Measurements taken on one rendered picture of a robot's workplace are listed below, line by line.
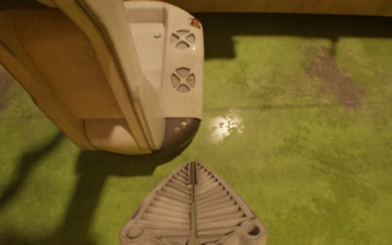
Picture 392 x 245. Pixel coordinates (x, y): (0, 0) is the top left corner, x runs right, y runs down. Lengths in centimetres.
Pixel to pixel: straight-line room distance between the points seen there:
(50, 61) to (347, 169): 125
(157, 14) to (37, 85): 53
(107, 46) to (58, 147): 84
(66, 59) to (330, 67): 137
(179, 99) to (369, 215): 110
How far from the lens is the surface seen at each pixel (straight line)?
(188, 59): 56
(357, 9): 168
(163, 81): 57
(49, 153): 108
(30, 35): 39
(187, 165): 18
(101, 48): 29
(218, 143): 78
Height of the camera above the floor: 76
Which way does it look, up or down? 73 degrees down
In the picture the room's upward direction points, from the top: 4 degrees clockwise
